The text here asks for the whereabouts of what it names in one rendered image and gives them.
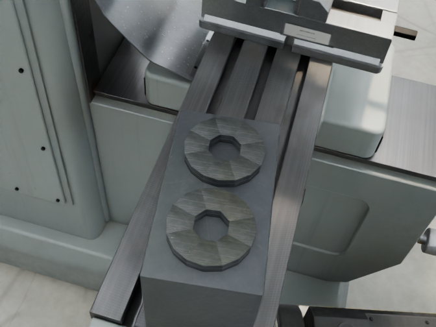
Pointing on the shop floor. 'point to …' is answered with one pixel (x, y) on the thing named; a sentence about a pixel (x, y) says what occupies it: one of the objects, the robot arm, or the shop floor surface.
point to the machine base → (48, 269)
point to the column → (52, 113)
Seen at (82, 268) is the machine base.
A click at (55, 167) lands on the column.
